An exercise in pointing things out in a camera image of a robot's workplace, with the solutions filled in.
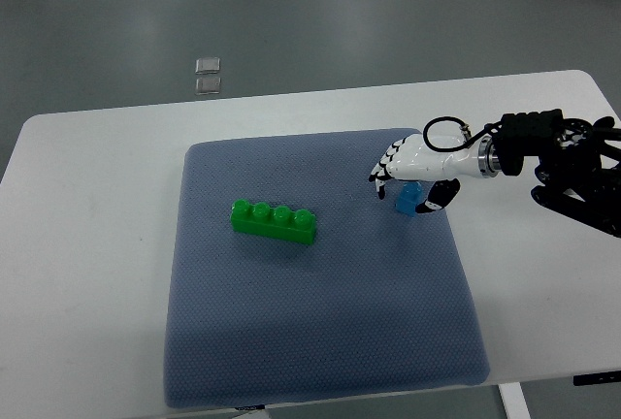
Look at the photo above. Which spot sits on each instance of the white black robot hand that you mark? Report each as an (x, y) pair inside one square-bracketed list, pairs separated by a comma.
[(438, 160)]

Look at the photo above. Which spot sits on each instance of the small blue block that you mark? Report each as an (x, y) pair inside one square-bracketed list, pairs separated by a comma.
[(409, 198)]

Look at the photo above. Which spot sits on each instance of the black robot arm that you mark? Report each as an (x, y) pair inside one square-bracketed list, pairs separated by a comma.
[(573, 179)]

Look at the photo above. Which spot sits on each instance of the long green block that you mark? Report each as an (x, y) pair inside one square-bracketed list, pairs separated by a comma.
[(279, 223)]

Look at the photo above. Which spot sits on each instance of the blue-grey fabric mat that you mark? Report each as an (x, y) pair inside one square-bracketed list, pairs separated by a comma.
[(379, 303)]

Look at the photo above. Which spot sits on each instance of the upper metal floor plate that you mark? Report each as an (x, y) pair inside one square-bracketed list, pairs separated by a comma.
[(207, 65)]

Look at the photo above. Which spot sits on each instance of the white table leg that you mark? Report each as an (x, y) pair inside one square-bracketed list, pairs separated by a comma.
[(514, 402)]

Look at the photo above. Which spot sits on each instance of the black table control panel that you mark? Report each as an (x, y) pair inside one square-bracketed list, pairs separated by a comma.
[(597, 378)]

